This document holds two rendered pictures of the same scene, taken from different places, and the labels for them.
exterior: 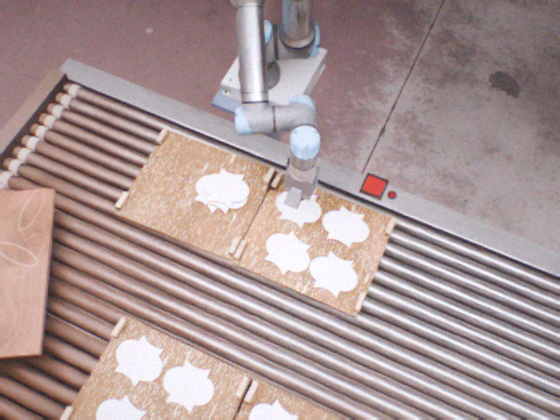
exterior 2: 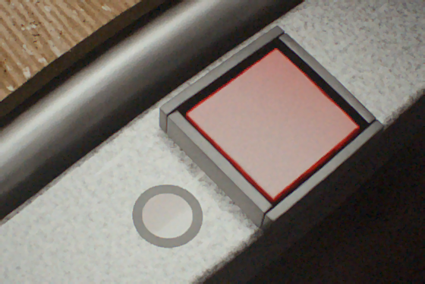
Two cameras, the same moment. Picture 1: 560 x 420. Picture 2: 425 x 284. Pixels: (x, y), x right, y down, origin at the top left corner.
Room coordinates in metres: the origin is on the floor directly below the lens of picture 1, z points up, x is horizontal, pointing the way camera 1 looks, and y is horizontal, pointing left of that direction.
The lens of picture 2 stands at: (1.00, -0.54, 1.31)
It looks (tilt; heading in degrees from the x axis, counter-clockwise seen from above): 60 degrees down; 110
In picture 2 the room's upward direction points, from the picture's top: 7 degrees clockwise
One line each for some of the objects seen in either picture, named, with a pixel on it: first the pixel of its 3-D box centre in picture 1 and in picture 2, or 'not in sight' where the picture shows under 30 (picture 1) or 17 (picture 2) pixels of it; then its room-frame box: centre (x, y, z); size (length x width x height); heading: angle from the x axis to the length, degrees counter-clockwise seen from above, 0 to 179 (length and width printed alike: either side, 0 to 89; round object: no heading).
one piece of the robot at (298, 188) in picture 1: (297, 183); not in sight; (0.83, -0.05, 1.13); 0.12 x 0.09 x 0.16; 159
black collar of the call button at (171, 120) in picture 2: (374, 186); (275, 125); (0.95, -0.31, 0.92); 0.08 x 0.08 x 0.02; 68
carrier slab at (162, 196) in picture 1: (197, 192); not in sight; (0.90, 0.27, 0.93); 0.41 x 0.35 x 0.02; 69
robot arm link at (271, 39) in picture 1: (258, 42); not in sight; (1.37, 0.10, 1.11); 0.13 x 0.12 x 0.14; 94
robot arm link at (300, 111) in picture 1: (296, 117); not in sight; (0.95, -0.03, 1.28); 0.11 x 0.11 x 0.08; 4
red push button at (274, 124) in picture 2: (374, 186); (275, 127); (0.95, -0.31, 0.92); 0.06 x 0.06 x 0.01; 68
